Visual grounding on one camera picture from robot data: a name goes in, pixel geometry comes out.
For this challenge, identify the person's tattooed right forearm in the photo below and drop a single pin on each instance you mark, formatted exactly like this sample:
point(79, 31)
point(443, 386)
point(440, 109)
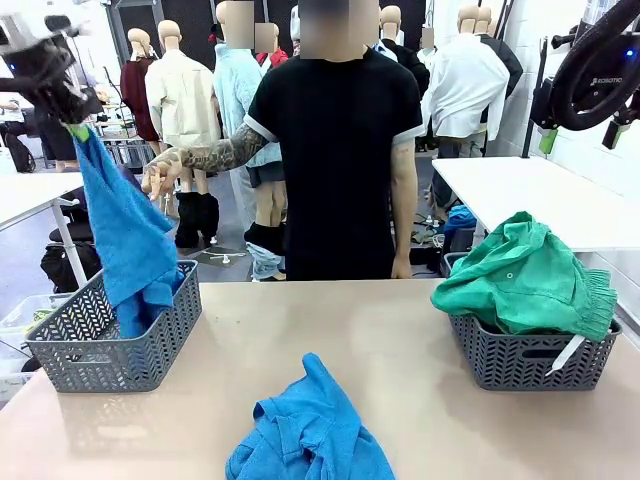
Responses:
point(220, 152)

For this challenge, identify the black tripod stand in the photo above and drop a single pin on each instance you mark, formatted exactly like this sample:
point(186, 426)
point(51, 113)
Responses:
point(530, 125)

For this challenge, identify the black chair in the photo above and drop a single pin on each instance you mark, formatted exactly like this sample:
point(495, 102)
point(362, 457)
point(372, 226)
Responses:
point(70, 234)

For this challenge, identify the grey plastic woven basket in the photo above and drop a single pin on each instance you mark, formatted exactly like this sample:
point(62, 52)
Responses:
point(75, 360)
point(510, 360)

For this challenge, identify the mannequin in black coat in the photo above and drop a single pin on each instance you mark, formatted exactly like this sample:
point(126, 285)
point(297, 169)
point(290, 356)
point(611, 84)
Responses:
point(415, 65)

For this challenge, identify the mannequin in light blue shirt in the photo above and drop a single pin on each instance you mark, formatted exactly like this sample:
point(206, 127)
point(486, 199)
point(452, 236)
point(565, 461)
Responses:
point(235, 85)

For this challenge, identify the person in black t-shirt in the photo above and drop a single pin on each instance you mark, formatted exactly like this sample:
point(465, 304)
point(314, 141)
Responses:
point(340, 150)

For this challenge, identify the background person in black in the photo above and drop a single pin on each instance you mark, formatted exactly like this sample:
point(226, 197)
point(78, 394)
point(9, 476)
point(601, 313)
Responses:
point(55, 140)

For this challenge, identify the mannequin in red garment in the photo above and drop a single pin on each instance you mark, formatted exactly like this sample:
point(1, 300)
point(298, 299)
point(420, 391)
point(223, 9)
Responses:
point(275, 55)

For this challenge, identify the mannequin in blue collared shirt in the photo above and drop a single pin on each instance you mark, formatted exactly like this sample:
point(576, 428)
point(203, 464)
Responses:
point(384, 50)

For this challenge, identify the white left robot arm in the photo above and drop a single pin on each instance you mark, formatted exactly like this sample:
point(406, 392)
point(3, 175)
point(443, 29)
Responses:
point(10, 30)

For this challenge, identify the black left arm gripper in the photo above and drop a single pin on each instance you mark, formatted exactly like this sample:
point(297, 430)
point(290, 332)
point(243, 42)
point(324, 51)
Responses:
point(52, 80)

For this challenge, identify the person's left forearm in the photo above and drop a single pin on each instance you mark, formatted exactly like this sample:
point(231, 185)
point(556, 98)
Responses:
point(402, 225)

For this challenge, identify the mannequin in maroon shirt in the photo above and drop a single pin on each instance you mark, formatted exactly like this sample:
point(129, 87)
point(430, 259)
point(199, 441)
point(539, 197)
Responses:
point(137, 90)

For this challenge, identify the mannequin in white shirt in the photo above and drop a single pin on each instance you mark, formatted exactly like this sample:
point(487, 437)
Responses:
point(465, 85)

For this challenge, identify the mannequin in black jacket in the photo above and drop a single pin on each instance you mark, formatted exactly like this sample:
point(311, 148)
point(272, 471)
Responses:
point(511, 65)

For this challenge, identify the clear plastic box with lid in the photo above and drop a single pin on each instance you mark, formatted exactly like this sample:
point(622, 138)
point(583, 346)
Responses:
point(25, 315)

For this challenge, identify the crumpled blue jeans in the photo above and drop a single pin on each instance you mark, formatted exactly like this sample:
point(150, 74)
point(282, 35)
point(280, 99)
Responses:
point(262, 265)

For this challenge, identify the black backpack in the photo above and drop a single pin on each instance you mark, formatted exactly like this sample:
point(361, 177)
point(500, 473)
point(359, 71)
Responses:
point(70, 267)

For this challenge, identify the person's right hand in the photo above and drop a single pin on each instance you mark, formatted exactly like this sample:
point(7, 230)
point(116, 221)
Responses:
point(162, 172)

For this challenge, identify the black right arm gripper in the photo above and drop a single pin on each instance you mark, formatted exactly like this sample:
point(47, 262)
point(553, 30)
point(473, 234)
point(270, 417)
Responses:
point(605, 80)

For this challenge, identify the blue fabric bundle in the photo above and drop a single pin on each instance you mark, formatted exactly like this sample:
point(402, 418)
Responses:
point(459, 220)

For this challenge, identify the mannequin in cream jacket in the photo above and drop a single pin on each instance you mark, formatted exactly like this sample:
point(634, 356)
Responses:
point(180, 100)

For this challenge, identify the white table with rounded corners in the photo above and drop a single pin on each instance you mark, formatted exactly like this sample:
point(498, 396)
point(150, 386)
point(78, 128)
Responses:
point(530, 190)

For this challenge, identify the blue shirt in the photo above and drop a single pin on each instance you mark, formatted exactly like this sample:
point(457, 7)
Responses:
point(310, 425)
point(130, 235)

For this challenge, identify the white table with metal leg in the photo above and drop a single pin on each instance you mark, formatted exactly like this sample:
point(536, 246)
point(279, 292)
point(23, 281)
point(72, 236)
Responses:
point(35, 195)

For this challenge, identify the person's left hand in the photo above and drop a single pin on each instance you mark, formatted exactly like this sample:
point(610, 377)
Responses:
point(402, 267)

